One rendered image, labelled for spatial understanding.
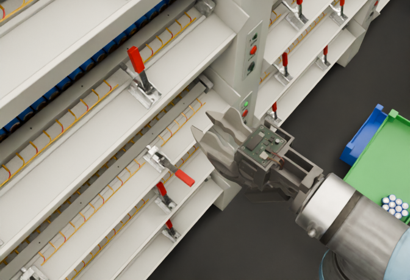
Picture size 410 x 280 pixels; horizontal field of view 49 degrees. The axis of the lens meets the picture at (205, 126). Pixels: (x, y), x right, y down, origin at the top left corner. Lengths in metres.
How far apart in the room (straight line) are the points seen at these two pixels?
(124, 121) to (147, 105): 0.04
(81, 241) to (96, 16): 0.41
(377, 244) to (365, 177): 0.78
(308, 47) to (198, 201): 0.49
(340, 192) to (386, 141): 0.79
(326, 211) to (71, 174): 0.34
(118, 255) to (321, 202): 0.46
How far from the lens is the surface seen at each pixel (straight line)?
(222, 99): 0.86
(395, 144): 1.42
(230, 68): 0.78
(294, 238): 1.34
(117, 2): 0.47
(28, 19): 0.46
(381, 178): 1.41
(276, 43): 0.96
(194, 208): 1.17
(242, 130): 0.72
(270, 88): 1.13
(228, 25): 0.71
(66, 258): 0.76
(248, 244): 1.31
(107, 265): 0.94
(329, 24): 1.30
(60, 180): 0.59
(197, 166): 1.00
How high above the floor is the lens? 1.25
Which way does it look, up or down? 58 degrees down
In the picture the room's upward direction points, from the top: straight up
